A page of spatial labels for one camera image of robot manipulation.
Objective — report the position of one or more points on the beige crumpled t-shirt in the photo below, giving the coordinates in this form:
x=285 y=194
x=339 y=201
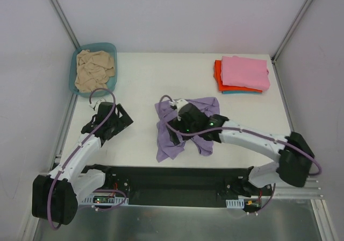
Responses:
x=93 y=70

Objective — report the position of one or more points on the teal plastic basket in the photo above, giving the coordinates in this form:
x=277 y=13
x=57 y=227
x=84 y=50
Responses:
x=101 y=46

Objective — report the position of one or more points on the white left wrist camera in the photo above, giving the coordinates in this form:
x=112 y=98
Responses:
x=95 y=102

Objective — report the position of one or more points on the purple t-shirt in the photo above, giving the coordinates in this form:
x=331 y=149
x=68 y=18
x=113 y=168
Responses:
x=166 y=148

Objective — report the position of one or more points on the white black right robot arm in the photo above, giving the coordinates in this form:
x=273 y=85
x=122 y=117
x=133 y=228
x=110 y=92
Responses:
x=291 y=157

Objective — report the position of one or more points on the pink folded t-shirt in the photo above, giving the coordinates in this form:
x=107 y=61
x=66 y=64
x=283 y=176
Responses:
x=245 y=72

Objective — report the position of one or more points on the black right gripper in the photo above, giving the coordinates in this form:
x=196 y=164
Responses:
x=178 y=130

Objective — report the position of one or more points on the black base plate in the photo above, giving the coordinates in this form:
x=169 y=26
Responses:
x=180 y=187

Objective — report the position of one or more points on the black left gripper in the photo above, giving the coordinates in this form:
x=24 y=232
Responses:
x=118 y=120

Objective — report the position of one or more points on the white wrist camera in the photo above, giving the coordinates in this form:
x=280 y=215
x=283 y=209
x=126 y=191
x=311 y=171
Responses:
x=95 y=102
x=178 y=104

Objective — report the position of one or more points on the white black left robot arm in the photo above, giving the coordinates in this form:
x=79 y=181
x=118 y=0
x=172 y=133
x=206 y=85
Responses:
x=57 y=195

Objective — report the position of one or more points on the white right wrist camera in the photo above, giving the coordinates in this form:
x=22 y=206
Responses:
x=178 y=104

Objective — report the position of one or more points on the right aluminium frame post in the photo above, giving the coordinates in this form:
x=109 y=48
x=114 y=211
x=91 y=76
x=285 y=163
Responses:
x=292 y=28

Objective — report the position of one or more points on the aluminium front rail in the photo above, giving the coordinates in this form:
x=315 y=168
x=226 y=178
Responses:
x=99 y=200

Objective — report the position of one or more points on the orange folded t-shirt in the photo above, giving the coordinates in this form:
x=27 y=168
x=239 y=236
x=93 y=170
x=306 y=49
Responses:
x=221 y=87

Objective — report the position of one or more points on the left aluminium frame post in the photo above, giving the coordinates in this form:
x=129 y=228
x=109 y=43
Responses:
x=65 y=23

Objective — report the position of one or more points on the teal folded t-shirt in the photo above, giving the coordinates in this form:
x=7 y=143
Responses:
x=241 y=92

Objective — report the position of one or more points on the aluminium frame post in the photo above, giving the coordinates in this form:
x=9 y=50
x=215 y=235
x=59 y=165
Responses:
x=292 y=28
x=65 y=23

